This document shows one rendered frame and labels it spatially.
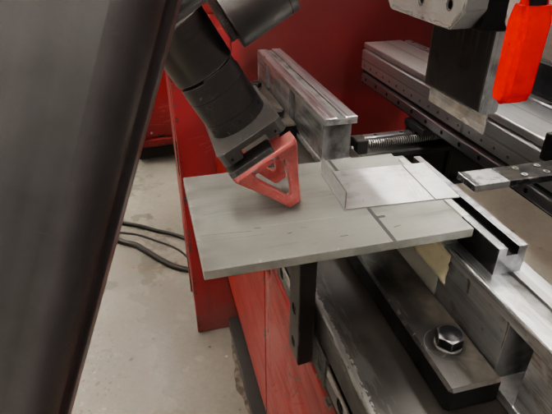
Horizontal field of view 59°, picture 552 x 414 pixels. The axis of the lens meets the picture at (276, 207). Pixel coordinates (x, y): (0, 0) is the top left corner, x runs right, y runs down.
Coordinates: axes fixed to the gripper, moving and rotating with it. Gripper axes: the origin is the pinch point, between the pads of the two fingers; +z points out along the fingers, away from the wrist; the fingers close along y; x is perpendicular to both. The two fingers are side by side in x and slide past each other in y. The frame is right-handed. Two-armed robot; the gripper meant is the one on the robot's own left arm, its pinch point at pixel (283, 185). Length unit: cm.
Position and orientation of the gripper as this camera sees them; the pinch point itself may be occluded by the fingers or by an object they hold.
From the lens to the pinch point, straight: 51.7
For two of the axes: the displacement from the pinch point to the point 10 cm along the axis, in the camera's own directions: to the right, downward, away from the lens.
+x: -8.3, 5.5, 0.7
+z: 4.9, 6.8, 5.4
